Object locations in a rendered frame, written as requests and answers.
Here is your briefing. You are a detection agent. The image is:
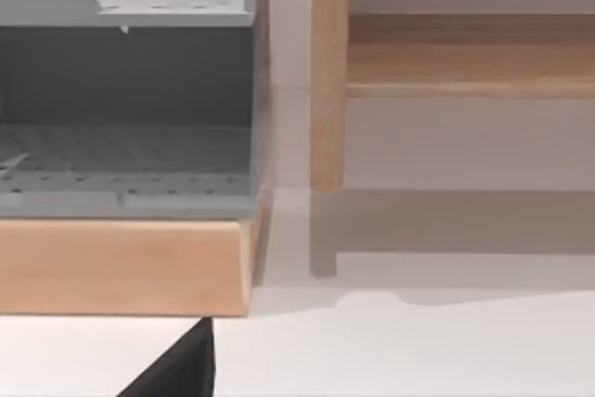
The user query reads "wooden open shelf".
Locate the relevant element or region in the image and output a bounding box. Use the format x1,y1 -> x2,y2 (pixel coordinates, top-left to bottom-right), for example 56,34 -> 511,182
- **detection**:
308,0 -> 595,197

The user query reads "pale wooden drawer front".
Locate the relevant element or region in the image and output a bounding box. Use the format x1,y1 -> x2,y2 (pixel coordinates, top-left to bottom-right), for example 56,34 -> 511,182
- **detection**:
0,188 -> 267,319

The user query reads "grey pierced drawer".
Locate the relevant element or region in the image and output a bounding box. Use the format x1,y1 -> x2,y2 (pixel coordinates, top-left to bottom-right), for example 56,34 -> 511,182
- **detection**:
0,0 -> 270,221

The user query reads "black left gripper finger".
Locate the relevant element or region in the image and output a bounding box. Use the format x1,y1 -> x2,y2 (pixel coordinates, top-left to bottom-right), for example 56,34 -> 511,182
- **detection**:
115,316 -> 218,397

